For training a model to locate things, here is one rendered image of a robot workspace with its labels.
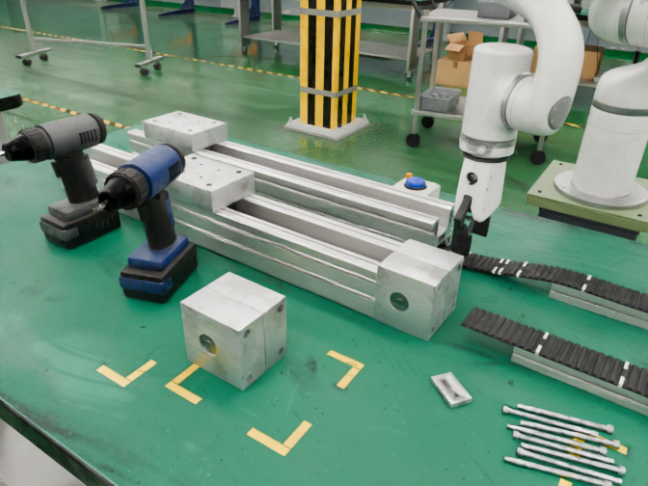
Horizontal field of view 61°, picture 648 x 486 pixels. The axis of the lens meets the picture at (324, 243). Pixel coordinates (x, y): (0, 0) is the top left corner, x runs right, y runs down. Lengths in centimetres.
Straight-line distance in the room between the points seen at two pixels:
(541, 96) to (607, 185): 51
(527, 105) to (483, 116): 8
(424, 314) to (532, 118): 31
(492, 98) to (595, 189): 50
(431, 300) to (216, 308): 29
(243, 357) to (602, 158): 87
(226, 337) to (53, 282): 40
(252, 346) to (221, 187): 35
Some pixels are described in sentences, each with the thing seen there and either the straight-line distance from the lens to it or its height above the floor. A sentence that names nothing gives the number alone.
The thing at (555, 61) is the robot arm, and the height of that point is 115.
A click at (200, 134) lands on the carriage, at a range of 125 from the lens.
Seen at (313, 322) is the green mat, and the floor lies 78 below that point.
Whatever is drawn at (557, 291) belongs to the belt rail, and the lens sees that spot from 96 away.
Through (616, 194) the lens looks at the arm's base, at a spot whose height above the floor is 82.
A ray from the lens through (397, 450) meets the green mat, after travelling 66.
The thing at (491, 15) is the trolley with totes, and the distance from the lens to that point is 386.
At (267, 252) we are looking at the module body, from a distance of 90.
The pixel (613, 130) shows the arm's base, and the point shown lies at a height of 96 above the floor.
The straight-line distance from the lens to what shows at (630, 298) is 95.
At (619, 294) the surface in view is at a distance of 95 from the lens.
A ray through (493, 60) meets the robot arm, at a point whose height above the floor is 113.
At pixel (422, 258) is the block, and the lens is 81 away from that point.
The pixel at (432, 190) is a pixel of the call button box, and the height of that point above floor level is 84.
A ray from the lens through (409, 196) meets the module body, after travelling 103.
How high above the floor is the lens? 128
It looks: 29 degrees down
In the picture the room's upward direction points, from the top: 1 degrees clockwise
